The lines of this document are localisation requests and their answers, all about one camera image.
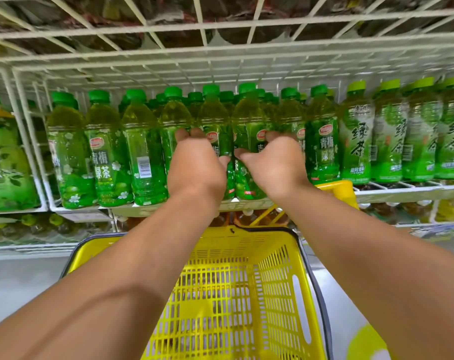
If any person's right hand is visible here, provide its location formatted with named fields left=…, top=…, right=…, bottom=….
left=234, top=130, right=312, bottom=199

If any person's left hand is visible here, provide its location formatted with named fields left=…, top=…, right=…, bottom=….
left=166, top=127, right=231, bottom=207

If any row of flower-label green bottles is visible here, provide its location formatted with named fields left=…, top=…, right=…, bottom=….
left=46, top=82, right=340, bottom=210

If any white wire shelf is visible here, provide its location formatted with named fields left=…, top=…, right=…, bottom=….
left=0, top=0, right=454, bottom=259

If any yellow shopping basket trolley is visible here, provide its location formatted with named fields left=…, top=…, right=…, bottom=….
left=60, top=179, right=359, bottom=360

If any person's left forearm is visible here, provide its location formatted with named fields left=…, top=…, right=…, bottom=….
left=0, top=187, right=224, bottom=360

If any person's right forearm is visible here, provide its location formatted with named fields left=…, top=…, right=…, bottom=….
left=275, top=183, right=454, bottom=360

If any pale green shelf strip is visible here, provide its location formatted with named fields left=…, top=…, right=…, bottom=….
left=112, top=198, right=276, bottom=218

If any white shelf price tag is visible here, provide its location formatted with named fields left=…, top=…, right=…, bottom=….
left=60, top=210, right=113, bottom=224

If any row of white-label green bottles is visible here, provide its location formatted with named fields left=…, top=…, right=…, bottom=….
left=337, top=74, right=454, bottom=185

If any row of orange-label tea bottles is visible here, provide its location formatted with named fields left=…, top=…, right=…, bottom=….
left=0, top=0, right=454, bottom=57

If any row of large green-label bottles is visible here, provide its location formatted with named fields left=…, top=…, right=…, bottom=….
left=0, top=94, right=42, bottom=213

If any yellow cartoon floor sticker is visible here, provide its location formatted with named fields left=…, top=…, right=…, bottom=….
left=346, top=324, right=391, bottom=360

